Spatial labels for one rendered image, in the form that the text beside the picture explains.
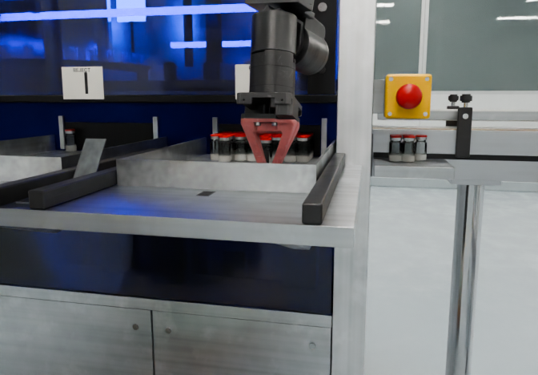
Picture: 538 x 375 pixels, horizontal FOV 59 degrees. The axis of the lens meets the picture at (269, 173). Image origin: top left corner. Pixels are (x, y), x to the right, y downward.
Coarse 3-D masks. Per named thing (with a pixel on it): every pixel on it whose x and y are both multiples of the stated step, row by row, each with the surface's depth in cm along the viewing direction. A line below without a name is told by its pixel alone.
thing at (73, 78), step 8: (64, 72) 90; (72, 72) 89; (80, 72) 89; (88, 72) 89; (96, 72) 88; (64, 80) 90; (72, 80) 90; (80, 80) 89; (88, 80) 89; (96, 80) 89; (64, 88) 90; (72, 88) 90; (80, 88) 89; (88, 88) 89; (96, 88) 89; (64, 96) 90; (72, 96) 90; (80, 96) 90; (88, 96) 89; (96, 96) 89
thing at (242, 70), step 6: (240, 66) 82; (246, 66) 82; (240, 72) 83; (246, 72) 82; (240, 78) 83; (246, 78) 83; (240, 84) 83; (246, 84) 83; (240, 90) 83; (246, 90) 83
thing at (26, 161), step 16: (0, 144) 86; (16, 144) 90; (32, 144) 95; (48, 144) 99; (128, 144) 81; (144, 144) 87; (160, 144) 93; (0, 160) 65; (16, 160) 65; (32, 160) 64; (48, 160) 64; (64, 160) 64; (0, 176) 66; (16, 176) 65
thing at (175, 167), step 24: (192, 144) 87; (120, 168) 62; (144, 168) 61; (168, 168) 60; (192, 168) 60; (216, 168) 59; (240, 168) 58; (264, 168) 58; (288, 168) 57; (312, 168) 56; (288, 192) 58
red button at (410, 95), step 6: (408, 84) 75; (414, 84) 75; (402, 90) 75; (408, 90) 74; (414, 90) 74; (420, 90) 74; (396, 96) 75; (402, 96) 74; (408, 96) 74; (414, 96) 74; (420, 96) 74; (402, 102) 75; (408, 102) 74; (414, 102) 74; (420, 102) 75; (408, 108) 75
